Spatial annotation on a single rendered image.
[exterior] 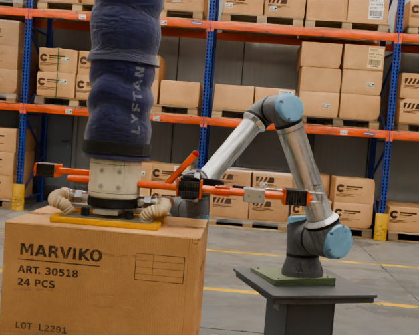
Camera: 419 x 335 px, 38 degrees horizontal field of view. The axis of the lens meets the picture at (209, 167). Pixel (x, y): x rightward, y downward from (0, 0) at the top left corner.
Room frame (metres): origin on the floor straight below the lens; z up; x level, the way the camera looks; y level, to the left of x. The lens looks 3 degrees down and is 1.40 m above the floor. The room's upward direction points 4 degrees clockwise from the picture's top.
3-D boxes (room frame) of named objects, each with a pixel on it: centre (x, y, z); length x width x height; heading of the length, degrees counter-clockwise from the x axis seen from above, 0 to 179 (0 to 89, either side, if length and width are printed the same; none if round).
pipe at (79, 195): (2.04, 0.31, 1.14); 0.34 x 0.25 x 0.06; 89
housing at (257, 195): (2.03, -0.15, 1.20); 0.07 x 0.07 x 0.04; 89
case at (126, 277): (2.04, 0.30, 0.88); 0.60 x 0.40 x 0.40; 87
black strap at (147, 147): (2.04, 0.31, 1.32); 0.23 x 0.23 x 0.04
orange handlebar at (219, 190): (2.15, 0.11, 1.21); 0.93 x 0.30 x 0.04; 89
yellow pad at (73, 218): (1.94, 0.31, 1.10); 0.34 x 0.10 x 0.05; 89
